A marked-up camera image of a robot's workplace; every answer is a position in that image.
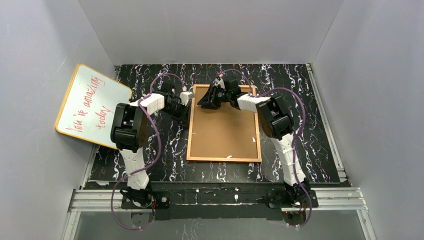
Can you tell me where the wooden picture frame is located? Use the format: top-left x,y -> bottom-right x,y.
186,84 -> 263,164

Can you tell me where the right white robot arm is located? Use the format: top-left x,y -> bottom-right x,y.
197,85 -> 313,207

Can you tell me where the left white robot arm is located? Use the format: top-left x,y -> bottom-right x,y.
110,83 -> 195,205

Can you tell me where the whiteboard with red writing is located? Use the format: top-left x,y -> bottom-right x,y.
55,64 -> 133,149

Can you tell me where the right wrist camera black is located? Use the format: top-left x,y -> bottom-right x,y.
212,73 -> 242,95

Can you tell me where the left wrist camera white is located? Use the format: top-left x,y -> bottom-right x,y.
179,86 -> 195,106

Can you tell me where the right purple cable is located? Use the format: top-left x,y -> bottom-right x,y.
216,68 -> 313,229

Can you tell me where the purple cable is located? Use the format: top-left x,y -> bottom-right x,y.
110,72 -> 186,231
216,68 -> 313,229

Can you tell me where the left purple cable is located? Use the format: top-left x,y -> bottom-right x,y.
110,72 -> 186,231

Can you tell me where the aluminium rail base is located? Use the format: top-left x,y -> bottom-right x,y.
62,183 -> 376,240

